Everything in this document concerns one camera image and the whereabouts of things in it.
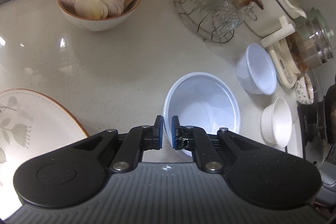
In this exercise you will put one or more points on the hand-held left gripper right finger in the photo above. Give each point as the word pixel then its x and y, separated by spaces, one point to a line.
pixel 174 132

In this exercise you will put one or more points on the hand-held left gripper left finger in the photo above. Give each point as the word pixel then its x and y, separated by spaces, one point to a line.
pixel 158 134

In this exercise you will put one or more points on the large pale blue bowl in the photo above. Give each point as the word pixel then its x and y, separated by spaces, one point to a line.
pixel 202 98

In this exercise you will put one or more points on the white ceramic bowl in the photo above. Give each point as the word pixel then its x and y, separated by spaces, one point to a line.
pixel 278 121

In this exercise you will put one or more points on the small pale blue bowl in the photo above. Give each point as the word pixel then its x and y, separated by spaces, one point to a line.
pixel 257 66

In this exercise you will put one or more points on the dark-rimmed leaf pattern plate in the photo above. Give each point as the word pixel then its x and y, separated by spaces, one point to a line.
pixel 31 119

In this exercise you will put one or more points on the white bowl with garlic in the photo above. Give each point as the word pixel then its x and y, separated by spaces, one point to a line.
pixel 99 23

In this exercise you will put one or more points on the white kettle base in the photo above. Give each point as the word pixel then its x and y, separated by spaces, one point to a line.
pixel 283 66

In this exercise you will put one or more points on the speckled pattern bowl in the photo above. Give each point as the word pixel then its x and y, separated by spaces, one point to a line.
pixel 304 90

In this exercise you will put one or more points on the black gas stove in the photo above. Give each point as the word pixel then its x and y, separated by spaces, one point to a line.
pixel 315 121

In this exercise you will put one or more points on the glass electric kettle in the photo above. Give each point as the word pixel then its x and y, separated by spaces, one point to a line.
pixel 315 37

